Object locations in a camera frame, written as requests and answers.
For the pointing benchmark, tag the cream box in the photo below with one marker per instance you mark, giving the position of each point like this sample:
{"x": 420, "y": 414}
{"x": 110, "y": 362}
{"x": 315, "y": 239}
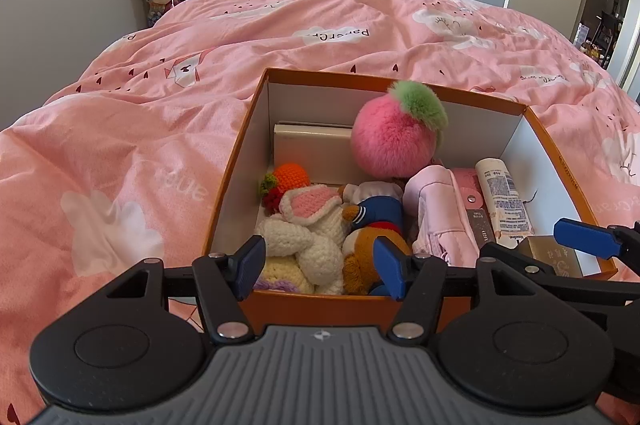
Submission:
{"x": 310, "y": 147}

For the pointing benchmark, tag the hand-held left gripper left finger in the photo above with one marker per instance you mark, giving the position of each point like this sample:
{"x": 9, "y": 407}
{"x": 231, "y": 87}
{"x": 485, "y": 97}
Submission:
{"x": 250, "y": 265}

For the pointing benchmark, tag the brown plush dog sailor outfit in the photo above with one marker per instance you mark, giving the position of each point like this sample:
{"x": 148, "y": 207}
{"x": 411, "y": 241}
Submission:
{"x": 370, "y": 250}

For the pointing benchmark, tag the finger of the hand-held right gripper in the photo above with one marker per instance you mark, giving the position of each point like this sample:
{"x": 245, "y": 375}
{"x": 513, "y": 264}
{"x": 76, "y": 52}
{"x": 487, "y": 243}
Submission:
{"x": 587, "y": 237}
{"x": 575, "y": 287}

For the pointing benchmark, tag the orange cardboard box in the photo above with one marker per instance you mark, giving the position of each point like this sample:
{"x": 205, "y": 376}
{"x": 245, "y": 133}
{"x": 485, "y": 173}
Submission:
{"x": 320, "y": 312}

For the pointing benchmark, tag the dark chair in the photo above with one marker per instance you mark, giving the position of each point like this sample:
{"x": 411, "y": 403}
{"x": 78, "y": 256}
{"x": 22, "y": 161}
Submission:
{"x": 610, "y": 26}

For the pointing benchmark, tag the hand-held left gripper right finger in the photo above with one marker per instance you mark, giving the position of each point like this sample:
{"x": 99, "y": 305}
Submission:
{"x": 392, "y": 267}

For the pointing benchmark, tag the pink green fluffy ball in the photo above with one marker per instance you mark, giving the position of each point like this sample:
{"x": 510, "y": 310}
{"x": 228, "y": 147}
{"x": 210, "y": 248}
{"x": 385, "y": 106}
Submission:
{"x": 385, "y": 140}

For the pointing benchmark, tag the pink fabric pouch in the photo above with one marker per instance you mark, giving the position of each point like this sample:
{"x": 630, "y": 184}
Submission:
{"x": 435, "y": 205}

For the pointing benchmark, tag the pink printed blanket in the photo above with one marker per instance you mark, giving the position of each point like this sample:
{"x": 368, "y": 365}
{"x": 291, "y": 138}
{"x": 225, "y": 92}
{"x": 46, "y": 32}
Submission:
{"x": 125, "y": 130}

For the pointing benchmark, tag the white crochet bunny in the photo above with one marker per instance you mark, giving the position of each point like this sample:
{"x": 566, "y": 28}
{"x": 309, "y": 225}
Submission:
{"x": 300, "y": 245}

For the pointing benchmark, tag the white lotion tube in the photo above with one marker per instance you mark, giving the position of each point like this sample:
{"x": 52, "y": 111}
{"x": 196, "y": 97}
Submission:
{"x": 502, "y": 200}

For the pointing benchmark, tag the orange crochet fruit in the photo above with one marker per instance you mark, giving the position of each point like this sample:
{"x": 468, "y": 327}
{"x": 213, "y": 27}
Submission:
{"x": 292, "y": 177}

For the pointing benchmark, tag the gold box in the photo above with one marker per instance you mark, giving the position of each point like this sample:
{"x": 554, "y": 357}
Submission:
{"x": 555, "y": 257}

